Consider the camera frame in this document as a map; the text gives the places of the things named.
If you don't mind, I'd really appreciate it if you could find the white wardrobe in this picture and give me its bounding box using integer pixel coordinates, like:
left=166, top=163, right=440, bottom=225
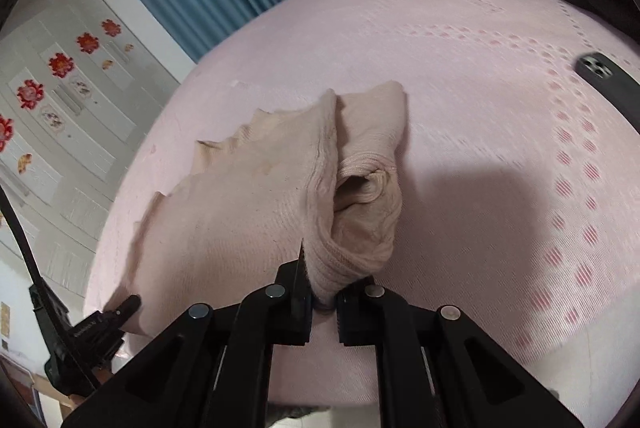
left=0, top=0, right=183, bottom=299

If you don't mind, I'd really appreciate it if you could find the bed with pink sheet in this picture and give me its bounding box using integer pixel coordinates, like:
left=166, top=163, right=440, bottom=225
left=82, top=0, right=640, bottom=414

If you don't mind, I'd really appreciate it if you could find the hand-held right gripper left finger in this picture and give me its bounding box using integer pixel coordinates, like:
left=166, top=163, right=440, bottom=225
left=60, top=238, right=315, bottom=428

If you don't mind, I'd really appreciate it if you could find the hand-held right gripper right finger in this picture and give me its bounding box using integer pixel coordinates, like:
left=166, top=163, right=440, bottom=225
left=336, top=277, right=585, bottom=428

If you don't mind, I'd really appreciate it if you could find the black smartphone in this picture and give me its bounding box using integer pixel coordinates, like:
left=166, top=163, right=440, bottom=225
left=574, top=52, right=640, bottom=134

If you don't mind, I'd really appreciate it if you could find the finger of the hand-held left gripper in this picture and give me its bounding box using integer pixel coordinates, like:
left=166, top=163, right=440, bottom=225
left=102, top=295, right=142, bottom=325

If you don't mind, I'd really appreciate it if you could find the pink knitted sweater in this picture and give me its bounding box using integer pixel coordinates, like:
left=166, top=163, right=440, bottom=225
left=102, top=81, right=408, bottom=339

